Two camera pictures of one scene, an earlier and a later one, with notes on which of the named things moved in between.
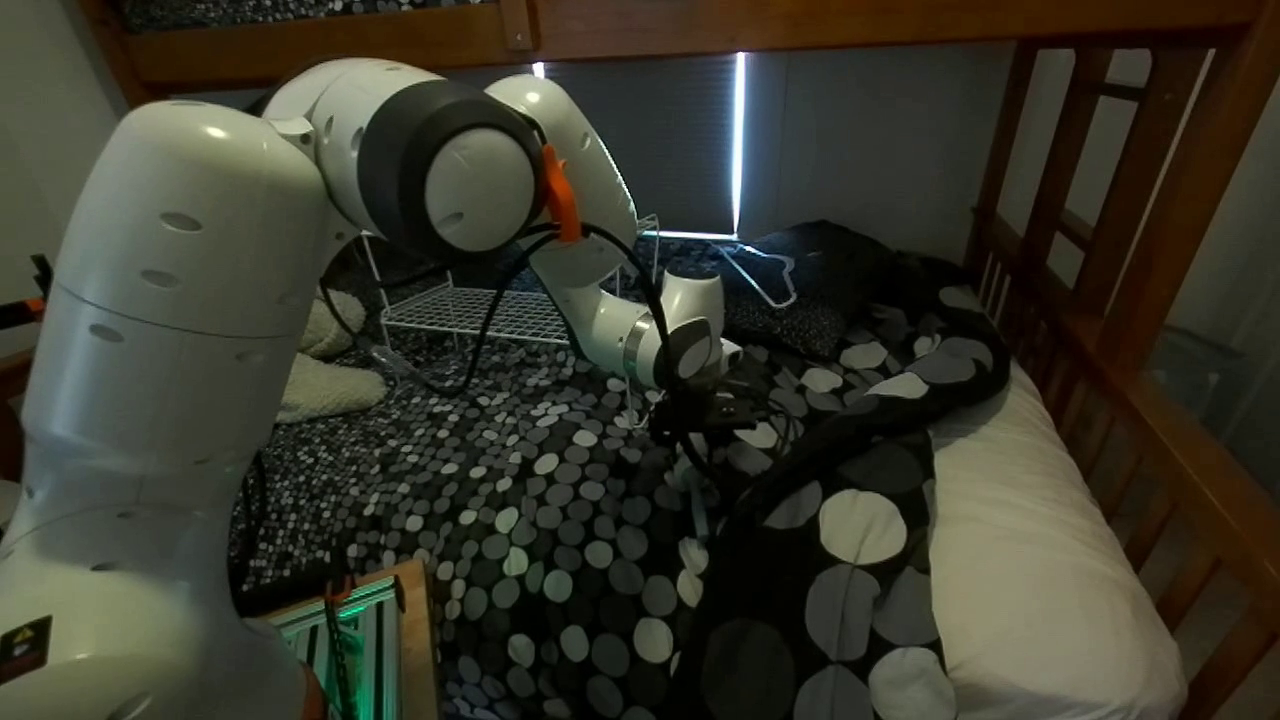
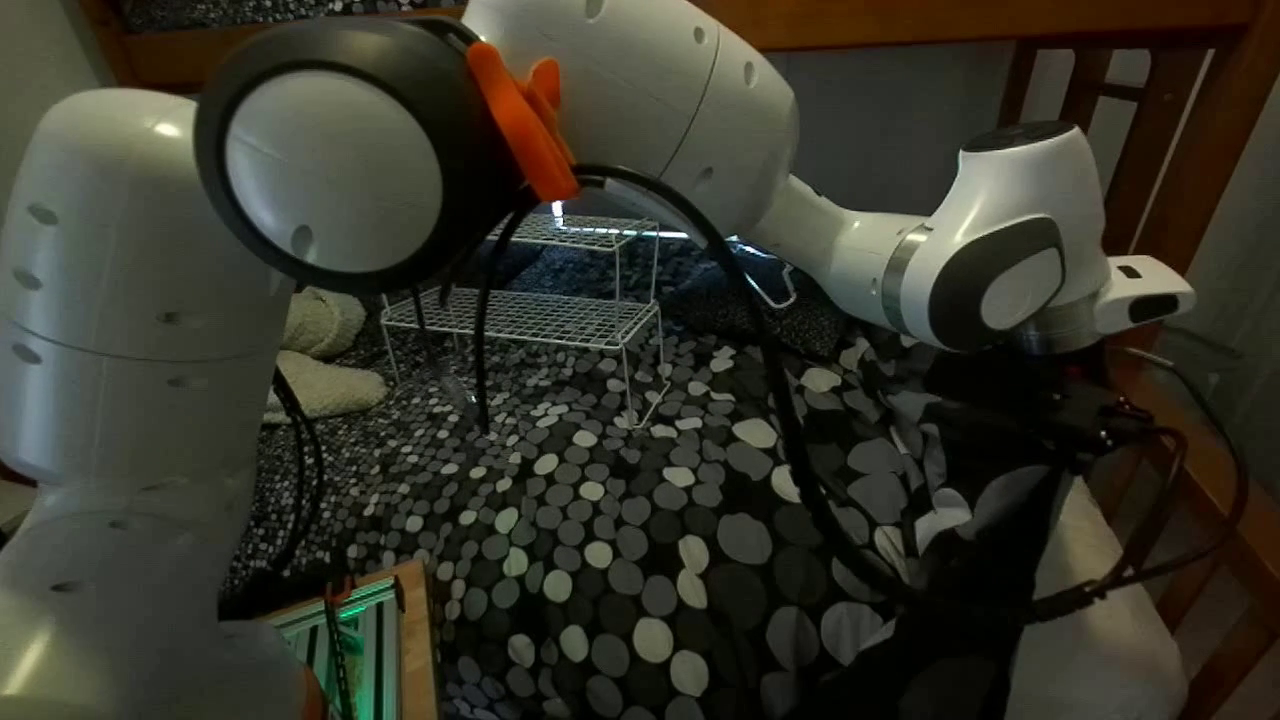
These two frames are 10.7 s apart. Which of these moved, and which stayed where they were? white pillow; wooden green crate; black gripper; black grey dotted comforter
Moved: black grey dotted comforter; black gripper
Stayed: white pillow; wooden green crate
